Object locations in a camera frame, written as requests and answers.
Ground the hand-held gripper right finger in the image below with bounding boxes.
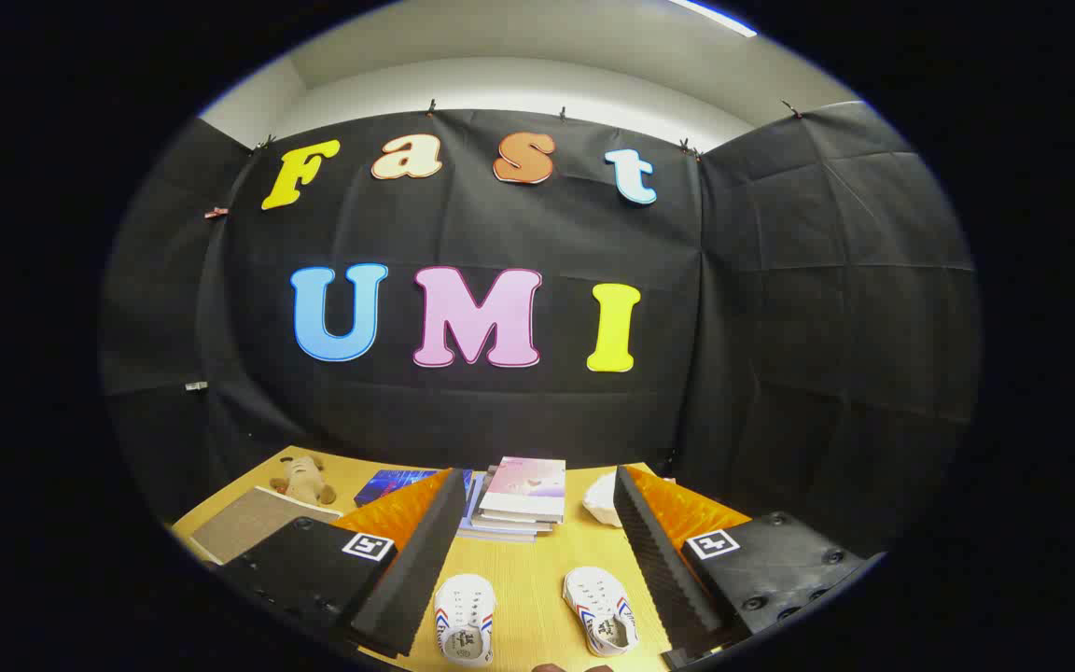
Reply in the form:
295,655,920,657
612,464,886,671

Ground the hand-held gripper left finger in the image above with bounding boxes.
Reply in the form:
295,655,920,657
218,467,469,660

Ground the white striped canvas shoe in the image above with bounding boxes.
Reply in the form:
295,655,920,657
563,566,640,658
433,573,497,667

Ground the beige fabric storage box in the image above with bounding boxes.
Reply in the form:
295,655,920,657
190,485,342,566

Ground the light blue cover book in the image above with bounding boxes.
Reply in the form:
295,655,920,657
456,471,538,544

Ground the dark blue book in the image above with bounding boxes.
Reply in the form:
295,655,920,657
354,469,473,510

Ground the white plush toy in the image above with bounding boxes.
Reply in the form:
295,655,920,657
583,469,624,528

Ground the grey cover book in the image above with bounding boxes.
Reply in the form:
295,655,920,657
470,504,557,536

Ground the pink cover book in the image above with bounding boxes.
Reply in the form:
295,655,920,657
479,456,567,524

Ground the brown plush dog toy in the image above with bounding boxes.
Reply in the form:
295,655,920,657
270,455,338,507

